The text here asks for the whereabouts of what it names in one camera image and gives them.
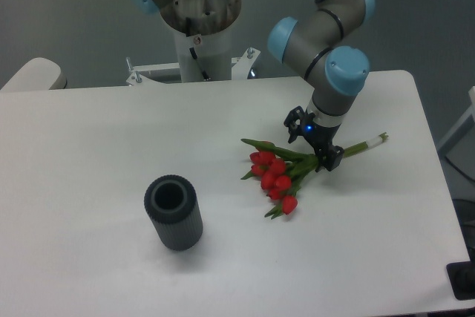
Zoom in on white furniture frame right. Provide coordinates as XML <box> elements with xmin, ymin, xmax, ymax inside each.
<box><xmin>436</xmin><ymin>87</ymin><xmax>474</xmax><ymax>157</ymax></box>

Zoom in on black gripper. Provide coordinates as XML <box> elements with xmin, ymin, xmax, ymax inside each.
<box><xmin>284</xmin><ymin>106</ymin><xmax>344</xmax><ymax>172</ymax></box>

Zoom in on dark grey ribbed vase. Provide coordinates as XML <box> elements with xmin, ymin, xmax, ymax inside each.
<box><xmin>144</xmin><ymin>174</ymin><xmax>203</xmax><ymax>251</ymax></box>

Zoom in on black cable on pedestal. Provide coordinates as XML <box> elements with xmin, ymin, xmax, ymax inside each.
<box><xmin>184</xmin><ymin>16</ymin><xmax>212</xmax><ymax>82</ymax></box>

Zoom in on black box at table edge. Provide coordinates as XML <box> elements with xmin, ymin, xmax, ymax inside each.
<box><xmin>446</xmin><ymin>261</ymin><xmax>474</xmax><ymax>301</ymax></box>

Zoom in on red tulip bouquet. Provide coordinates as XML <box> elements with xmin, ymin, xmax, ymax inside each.
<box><xmin>240</xmin><ymin>131</ymin><xmax>389</xmax><ymax>220</ymax></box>

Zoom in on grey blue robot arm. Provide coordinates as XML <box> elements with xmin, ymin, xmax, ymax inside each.
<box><xmin>132</xmin><ymin>0</ymin><xmax>375</xmax><ymax>170</ymax></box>

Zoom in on beige chair armrest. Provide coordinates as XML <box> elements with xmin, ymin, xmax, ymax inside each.
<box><xmin>1</xmin><ymin>57</ymin><xmax>68</xmax><ymax>93</ymax></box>

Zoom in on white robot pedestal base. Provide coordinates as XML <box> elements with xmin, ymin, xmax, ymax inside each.
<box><xmin>135</xmin><ymin>0</ymin><xmax>261</xmax><ymax>83</ymax></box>

